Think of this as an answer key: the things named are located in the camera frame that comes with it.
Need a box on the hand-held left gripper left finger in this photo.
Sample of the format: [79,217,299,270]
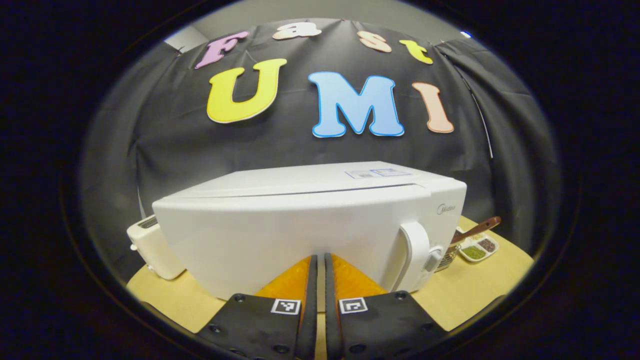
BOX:
[195,254,320,360]

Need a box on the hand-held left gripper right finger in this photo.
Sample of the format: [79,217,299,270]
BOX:
[324,252,447,360]

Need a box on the white microwave oven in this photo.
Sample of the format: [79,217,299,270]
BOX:
[151,161,468,301]

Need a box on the white divided dish with beans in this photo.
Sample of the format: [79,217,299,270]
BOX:
[456,230,500,264]

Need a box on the white toaster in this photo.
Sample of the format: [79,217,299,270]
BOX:
[126,215,187,281]

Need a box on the brown wooden spoon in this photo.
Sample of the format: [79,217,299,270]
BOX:
[451,216,502,246]

